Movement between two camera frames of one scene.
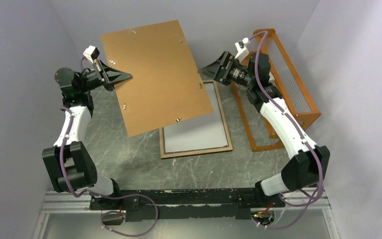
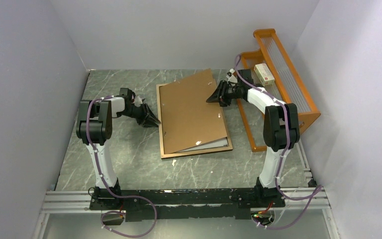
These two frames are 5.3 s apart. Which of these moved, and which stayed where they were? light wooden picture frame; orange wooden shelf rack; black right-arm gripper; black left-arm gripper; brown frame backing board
Moved: black right-arm gripper; black left-arm gripper; brown frame backing board
Stayed: light wooden picture frame; orange wooden shelf rack
